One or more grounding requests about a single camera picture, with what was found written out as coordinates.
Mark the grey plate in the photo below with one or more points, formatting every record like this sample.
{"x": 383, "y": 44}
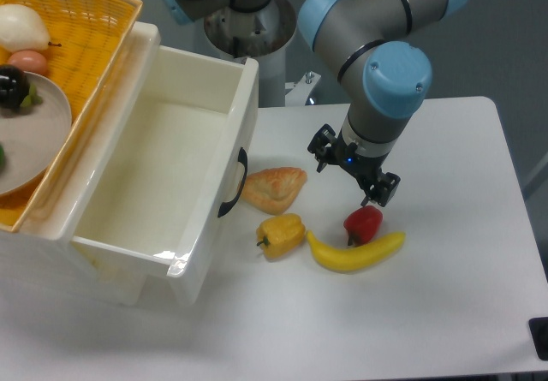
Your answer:
{"x": 31, "y": 141}

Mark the yellow banana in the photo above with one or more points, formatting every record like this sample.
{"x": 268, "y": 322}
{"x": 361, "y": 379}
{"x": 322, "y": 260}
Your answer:
{"x": 354, "y": 258}

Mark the dark grape bunch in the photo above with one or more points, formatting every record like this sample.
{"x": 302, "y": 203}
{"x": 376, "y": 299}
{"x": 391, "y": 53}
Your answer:
{"x": 17, "y": 91}

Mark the yellow wicker basket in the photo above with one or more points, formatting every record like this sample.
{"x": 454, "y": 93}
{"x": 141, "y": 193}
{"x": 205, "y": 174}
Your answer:
{"x": 91, "y": 34}

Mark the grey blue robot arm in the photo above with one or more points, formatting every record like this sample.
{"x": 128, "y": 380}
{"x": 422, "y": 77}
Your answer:
{"x": 362, "y": 42}

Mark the red bell pepper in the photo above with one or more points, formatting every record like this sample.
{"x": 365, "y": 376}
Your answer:
{"x": 362, "y": 225}

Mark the white drawer cabinet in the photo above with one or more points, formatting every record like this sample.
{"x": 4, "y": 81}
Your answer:
{"x": 55, "y": 247}

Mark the green vegetable piece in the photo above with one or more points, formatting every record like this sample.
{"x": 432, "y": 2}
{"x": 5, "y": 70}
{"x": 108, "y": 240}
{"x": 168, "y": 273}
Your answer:
{"x": 2, "y": 157}

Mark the black object at table edge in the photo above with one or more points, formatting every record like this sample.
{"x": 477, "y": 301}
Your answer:
{"x": 539, "y": 331}

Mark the yellow bell pepper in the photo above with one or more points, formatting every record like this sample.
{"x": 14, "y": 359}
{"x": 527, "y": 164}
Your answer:
{"x": 279, "y": 235}

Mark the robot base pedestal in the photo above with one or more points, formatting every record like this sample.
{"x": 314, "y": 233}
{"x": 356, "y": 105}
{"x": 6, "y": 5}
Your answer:
{"x": 263, "y": 36}

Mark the white plastic drawer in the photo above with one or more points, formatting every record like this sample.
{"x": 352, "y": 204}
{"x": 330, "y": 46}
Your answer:
{"x": 178, "y": 168}

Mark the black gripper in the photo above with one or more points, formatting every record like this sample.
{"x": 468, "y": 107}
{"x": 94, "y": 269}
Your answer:
{"x": 327, "y": 149}

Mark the pink egg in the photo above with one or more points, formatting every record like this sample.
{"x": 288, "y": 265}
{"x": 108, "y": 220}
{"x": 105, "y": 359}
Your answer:
{"x": 30, "y": 61}

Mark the golden pastry turnover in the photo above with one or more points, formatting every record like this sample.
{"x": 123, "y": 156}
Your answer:
{"x": 274, "y": 190}

